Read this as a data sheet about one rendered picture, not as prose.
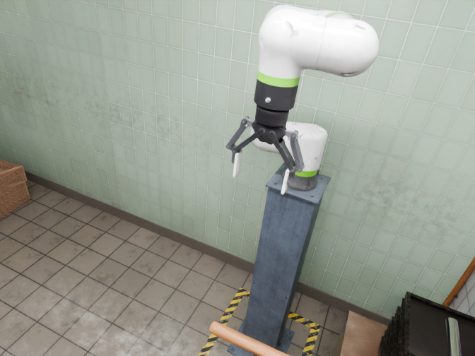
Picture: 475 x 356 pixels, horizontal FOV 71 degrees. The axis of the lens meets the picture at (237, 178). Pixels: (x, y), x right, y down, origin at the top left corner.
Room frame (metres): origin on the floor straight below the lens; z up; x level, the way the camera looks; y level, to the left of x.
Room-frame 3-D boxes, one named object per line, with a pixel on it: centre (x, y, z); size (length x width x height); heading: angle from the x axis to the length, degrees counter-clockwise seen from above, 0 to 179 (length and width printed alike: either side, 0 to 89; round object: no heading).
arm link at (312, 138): (1.19, -0.25, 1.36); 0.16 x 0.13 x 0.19; 82
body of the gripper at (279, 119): (0.73, -0.06, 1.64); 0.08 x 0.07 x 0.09; 68
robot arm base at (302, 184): (1.24, -0.28, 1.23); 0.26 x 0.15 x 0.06; 157
